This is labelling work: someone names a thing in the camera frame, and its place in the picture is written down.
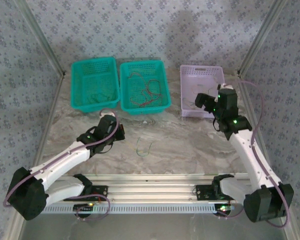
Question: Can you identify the teal plastic basket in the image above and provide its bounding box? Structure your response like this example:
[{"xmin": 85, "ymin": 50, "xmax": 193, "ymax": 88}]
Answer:
[
  {"xmin": 119, "ymin": 59, "xmax": 172, "ymax": 116},
  {"xmin": 70, "ymin": 56, "xmax": 121, "ymax": 114}
]

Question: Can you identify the lilac plastic basket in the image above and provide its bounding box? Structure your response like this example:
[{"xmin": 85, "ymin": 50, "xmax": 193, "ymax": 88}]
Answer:
[{"xmin": 180, "ymin": 64, "xmax": 228, "ymax": 118}]

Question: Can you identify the left controller board green light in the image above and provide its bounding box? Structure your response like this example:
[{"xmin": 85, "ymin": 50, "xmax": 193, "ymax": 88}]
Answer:
[{"xmin": 73, "ymin": 203, "xmax": 96, "ymax": 212}]

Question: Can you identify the controller board green light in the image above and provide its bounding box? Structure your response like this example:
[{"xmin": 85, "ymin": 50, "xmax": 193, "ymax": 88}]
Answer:
[
  {"xmin": 73, "ymin": 203, "xmax": 96, "ymax": 212},
  {"xmin": 214, "ymin": 203, "xmax": 233, "ymax": 214}
]

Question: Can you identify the grey metal panel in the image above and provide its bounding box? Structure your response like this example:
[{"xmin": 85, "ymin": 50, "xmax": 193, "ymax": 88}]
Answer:
[{"xmin": 19, "ymin": 213, "xmax": 293, "ymax": 240}]

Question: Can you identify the right controller board green light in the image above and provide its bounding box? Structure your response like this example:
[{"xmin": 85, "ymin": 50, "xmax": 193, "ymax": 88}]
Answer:
[{"xmin": 214, "ymin": 203, "xmax": 233, "ymax": 214}]

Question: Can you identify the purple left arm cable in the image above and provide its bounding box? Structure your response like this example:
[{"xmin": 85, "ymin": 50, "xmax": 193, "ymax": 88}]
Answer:
[{"xmin": 2, "ymin": 108, "xmax": 121, "ymax": 221}]

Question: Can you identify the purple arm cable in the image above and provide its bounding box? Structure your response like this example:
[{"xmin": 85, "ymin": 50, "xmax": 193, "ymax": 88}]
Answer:
[
  {"xmin": 216, "ymin": 79, "xmax": 291, "ymax": 229},
  {"xmin": 2, "ymin": 108, "xmax": 121, "ymax": 221}
]

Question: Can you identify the aluminium side rail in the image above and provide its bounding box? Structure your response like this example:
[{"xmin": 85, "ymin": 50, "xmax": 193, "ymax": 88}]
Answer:
[
  {"xmin": 236, "ymin": 71, "xmax": 276, "ymax": 181},
  {"xmin": 27, "ymin": 73, "xmax": 66, "ymax": 185}
]

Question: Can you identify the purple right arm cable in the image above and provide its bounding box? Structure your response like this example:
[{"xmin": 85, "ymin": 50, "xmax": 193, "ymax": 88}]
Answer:
[{"xmin": 216, "ymin": 79, "xmax": 291, "ymax": 229}]

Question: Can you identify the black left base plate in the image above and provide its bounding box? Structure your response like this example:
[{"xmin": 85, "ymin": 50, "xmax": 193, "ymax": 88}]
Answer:
[{"xmin": 62, "ymin": 184, "xmax": 109, "ymax": 202}]

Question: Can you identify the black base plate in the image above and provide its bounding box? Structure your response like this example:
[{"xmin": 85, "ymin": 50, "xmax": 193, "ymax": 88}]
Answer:
[
  {"xmin": 62, "ymin": 184, "xmax": 109, "ymax": 202},
  {"xmin": 195, "ymin": 184, "xmax": 228, "ymax": 201}
]

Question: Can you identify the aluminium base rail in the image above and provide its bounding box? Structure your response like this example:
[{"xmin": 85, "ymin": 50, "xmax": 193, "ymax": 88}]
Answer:
[{"xmin": 17, "ymin": 174, "xmax": 287, "ymax": 204}]

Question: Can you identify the aluminium corner post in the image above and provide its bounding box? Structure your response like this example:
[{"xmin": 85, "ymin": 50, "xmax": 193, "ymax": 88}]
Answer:
[
  {"xmin": 236, "ymin": 0, "xmax": 290, "ymax": 76},
  {"xmin": 13, "ymin": 0, "xmax": 66, "ymax": 77}
]

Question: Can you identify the white slotted cable duct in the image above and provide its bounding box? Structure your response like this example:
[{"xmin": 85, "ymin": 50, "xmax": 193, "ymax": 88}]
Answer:
[{"xmin": 27, "ymin": 202, "xmax": 231, "ymax": 215}]

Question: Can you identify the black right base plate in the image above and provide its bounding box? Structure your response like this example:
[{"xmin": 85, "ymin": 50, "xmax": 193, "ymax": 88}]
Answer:
[{"xmin": 195, "ymin": 184, "xmax": 228, "ymax": 201}]

